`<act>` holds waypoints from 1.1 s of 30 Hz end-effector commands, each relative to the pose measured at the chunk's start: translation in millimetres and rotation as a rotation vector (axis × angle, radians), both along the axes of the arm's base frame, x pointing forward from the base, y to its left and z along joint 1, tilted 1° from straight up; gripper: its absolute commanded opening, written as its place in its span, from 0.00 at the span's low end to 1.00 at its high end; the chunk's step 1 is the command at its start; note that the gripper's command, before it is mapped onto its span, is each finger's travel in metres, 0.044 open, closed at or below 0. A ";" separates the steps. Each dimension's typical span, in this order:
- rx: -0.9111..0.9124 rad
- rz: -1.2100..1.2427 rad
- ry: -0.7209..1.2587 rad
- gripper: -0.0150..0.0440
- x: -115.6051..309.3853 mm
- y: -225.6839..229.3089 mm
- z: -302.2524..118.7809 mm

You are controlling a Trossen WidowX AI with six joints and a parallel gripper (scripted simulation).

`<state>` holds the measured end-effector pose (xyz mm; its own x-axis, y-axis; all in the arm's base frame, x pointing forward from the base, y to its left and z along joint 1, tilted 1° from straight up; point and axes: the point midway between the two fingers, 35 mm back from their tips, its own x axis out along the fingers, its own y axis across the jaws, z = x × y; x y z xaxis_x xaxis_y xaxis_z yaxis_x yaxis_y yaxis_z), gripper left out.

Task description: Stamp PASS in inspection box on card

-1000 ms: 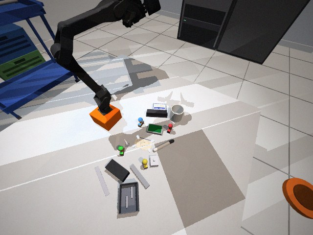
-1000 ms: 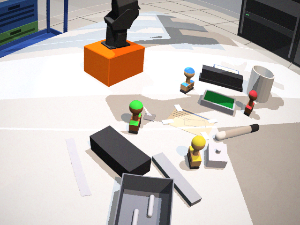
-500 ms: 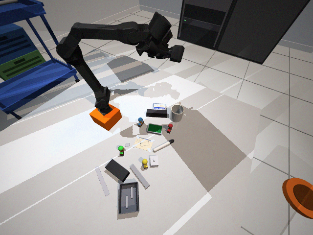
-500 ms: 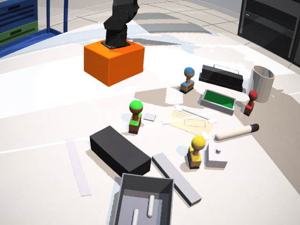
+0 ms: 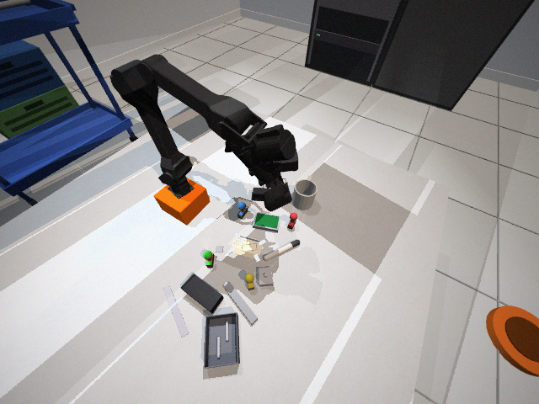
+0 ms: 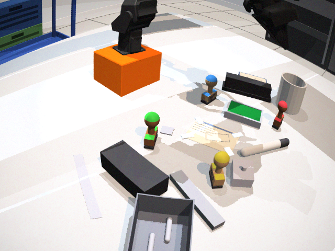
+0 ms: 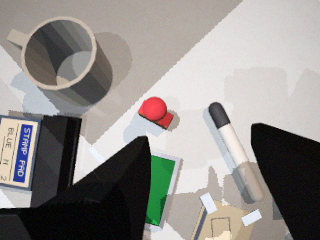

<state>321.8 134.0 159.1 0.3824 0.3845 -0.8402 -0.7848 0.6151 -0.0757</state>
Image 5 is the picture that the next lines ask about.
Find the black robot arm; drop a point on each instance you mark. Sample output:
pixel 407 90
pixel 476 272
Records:
pixel 137 83

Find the white flat strip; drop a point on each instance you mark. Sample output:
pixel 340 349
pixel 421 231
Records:
pixel 176 312

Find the green ink pad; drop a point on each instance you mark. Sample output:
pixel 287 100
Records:
pixel 266 221

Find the grey mug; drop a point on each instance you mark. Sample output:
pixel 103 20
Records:
pixel 304 193

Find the pale grey flat bar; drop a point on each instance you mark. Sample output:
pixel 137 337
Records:
pixel 241 303

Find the red-handled rubber stamp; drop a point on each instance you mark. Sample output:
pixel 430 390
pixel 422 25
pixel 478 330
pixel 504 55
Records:
pixel 293 217

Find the rubber stamp with yellow knob handle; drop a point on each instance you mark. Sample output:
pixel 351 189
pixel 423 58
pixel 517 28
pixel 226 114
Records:
pixel 249 279

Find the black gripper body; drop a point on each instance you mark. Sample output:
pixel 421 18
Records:
pixel 279 194

